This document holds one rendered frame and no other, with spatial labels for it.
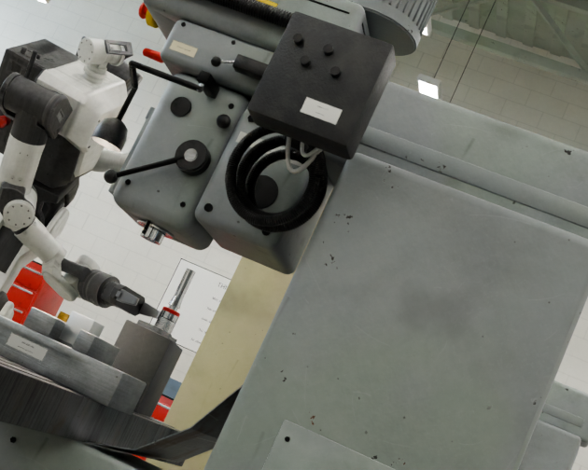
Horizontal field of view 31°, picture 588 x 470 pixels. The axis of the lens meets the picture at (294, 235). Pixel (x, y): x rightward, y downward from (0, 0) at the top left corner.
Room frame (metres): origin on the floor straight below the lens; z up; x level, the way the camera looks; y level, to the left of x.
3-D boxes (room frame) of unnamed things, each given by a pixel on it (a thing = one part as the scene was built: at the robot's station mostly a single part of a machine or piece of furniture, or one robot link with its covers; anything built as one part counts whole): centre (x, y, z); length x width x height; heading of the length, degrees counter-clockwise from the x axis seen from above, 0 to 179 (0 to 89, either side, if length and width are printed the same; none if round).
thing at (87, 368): (2.14, 0.33, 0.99); 0.35 x 0.15 x 0.11; 75
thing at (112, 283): (2.77, 0.36, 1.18); 0.13 x 0.12 x 0.10; 148
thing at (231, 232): (2.18, 0.08, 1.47); 0.24 x 0.19 x 0.26; 165
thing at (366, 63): (1.83, 0.07, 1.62); 0.20 x 0.09 x 0.21; 75
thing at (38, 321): (2.14, 0.35, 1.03); 0.15 x 0.06 x 0.04; 165
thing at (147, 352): (2.62, 0.20, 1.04); 0.22 x 0.12 x 0.20; 174
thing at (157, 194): (2.23, 0.27, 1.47); 0.21 x 0.19 x 0.32; 165
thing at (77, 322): (2.13, 0.30, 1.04); 0.06 x 0.05 x 0.06; 165
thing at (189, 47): (2.22, 0.23, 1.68); 0.34 x 0.24 x 0.10; 75
